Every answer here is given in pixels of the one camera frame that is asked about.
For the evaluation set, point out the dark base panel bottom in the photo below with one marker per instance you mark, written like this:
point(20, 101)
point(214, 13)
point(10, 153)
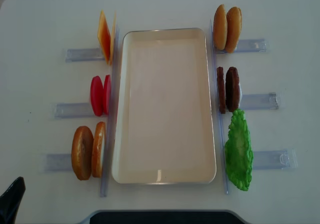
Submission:
point(165, 217)

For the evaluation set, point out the cream rectangular metal tray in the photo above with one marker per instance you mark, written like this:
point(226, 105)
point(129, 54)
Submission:
point(164, 127)

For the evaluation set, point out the bread slice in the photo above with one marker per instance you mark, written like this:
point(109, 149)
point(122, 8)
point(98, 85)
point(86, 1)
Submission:
point(98, 150)
point(81, 153)

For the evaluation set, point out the white pusher block patty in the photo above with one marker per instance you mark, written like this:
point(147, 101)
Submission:
point(240, 91)

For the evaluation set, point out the clear rail bread holder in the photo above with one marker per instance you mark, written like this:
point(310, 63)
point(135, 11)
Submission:
point(56, 163)

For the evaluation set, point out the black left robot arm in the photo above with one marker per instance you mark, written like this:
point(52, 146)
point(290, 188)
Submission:
point(10, 201)

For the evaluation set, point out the orange cheese slice left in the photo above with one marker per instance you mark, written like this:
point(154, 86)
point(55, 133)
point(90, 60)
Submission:
point(104, 36)

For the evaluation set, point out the clear rail bun holder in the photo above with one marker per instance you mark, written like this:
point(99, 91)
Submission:
point(252, 45)

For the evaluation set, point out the bun slice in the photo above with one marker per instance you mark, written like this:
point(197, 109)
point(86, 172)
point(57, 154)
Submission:
point(234, 21)
point(220, 28)

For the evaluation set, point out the long clear rail right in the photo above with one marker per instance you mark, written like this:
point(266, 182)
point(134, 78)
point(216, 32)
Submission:
point(220, 128)

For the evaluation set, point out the red tomato slice left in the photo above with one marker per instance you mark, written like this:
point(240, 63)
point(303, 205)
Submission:
point(96, 96)

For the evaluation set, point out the bun slice top outer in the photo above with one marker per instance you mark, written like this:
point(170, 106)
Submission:
point(234, 21)

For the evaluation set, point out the red tomato slice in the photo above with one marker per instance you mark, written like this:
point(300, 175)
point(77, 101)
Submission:
point(96, 96)
point(106, 94)

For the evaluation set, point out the red tomato slice right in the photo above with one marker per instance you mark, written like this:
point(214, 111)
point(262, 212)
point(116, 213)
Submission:
point(106, 94)

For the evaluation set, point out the yellow cheese slice right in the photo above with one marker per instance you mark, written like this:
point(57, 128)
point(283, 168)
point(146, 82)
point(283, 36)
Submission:
point(112, 38)

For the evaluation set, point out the brown meat patty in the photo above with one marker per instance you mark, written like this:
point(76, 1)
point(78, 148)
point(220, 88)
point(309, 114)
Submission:
point(221, 90)
point(232, 89)

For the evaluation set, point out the clear rail patty holder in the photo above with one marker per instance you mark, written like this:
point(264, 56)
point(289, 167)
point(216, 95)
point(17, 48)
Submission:
point(267, 101)

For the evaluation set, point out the brown meat patty outer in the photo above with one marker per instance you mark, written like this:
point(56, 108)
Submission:
point(232, 89)

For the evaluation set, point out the long clear rail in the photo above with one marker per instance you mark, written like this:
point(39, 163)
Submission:
point(112, 117)
point(220, 128)

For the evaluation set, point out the green lettuce leaf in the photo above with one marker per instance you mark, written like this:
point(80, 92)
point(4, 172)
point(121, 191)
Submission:
point(238, 152)

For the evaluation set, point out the clear rail cheese holder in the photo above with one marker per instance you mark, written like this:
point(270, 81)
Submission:
point(85, 54)

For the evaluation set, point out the bun slice top inner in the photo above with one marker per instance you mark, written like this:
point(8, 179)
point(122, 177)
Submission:
point(220, 28)

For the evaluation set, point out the clear rail lettuce holder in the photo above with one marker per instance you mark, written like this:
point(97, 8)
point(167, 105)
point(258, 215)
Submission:
point(275, 160)

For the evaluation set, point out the brown meat patty inner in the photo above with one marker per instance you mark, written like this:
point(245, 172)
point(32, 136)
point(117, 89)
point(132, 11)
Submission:
point(221, 90)

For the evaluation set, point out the long clear rail left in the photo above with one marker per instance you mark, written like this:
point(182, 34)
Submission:
point(112, 117)

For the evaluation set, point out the clear rail tomato holder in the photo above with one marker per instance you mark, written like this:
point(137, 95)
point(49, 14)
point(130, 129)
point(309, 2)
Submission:
point(72, 110)

